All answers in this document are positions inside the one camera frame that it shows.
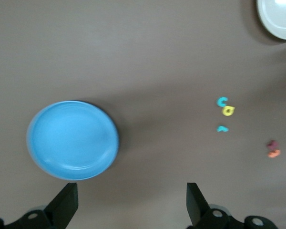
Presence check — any yellow foam letter a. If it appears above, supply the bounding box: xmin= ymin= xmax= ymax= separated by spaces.
xmin=222 ymin=105 xmax=235 ymax=117

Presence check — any orange foam letter t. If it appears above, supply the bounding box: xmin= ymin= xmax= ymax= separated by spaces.
xmin=267 ymin=149 xmax=282 ymax=158

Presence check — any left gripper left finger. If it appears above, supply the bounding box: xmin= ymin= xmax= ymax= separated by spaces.
xmin=0 ymin=182 xmax=79 ymax=229

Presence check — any beige plate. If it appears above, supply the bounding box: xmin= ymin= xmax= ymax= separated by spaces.
xmin=255 ymin=0 xmax=286 ymax=41

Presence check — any teal foam letter c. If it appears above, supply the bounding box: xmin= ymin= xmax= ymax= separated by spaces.
xmin=215 ymin=96 xmax=229 ymax=108

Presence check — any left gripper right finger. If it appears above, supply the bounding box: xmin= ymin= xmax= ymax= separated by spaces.
xmin=186 ymin=182 xmax=280 ymax=229

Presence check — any brown table mat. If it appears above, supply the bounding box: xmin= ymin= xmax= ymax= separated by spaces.
xmin=0 ymin=0 xmax=286 ymax=229

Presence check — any blue plate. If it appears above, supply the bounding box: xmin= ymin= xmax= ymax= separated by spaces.
xmin=26 ymin=100 xmax=121 ymax=181

